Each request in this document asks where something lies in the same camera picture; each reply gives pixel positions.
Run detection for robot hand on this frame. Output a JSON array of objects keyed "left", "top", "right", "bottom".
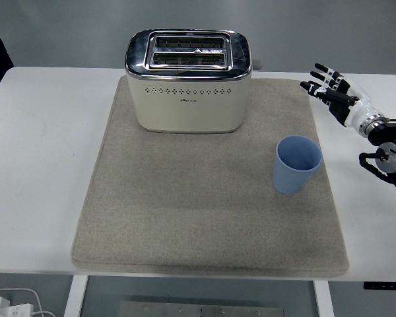
[{"left": 299, "top": 62, "right": 380, "bottom": 129}]

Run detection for blue ribbed plastic cup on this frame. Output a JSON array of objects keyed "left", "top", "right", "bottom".
[{"left": 272, "top": 134, "right": 323, "bottom": 195}]

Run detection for cream and chrome toaster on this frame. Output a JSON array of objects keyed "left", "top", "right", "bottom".
[{"left": 124, "top": 28, "right": 263, "bottom": 134}]

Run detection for beige fabric table mat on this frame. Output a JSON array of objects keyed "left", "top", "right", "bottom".
[{"left": 71, "top": 77, "right": 350, "bottom": 277}]

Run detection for white table leg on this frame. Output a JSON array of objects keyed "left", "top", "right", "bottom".
[
  {"left": 63, "top": 274, "right": 90, "bottom": 317},
  {"left": 312, "top": 280, "right": 335, "bottom": 317}
]

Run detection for grey metal plate with screws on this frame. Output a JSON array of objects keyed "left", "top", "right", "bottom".
[{"left": 118, "top": 300, "right": 286, "bottom": 317}]

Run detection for white power strip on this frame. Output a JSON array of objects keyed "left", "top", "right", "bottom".
[{"left": 0, "top": 296, "right": 34, "bottom": 317}]

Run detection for white cable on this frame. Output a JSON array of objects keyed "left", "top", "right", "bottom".
[{"left": 0, "top": 287, "right": 55, "bottom": 317}]

